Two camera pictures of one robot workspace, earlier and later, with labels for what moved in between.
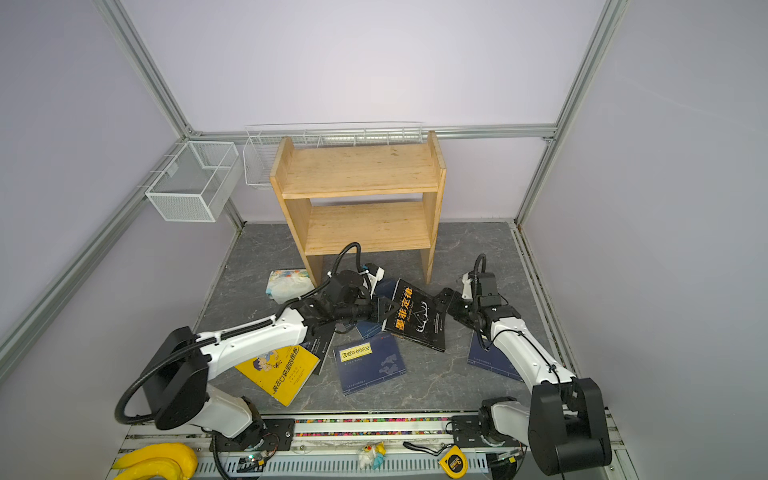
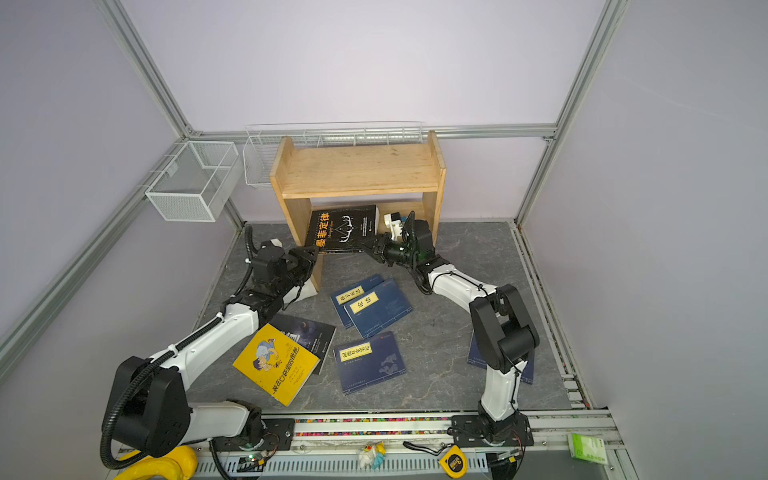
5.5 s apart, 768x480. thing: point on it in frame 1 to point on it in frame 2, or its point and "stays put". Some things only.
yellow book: (416, 318) to (343, 230)
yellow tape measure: (455, 463) stays put
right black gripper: (452, 307) to (380, 249)
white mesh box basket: (198, 184) stays put
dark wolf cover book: (317, 340) stays put
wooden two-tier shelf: (305, 172) stays put
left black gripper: (384, 313) to (307, 260)
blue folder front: (368, 362) stays put
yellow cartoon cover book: (282, 372) stays put
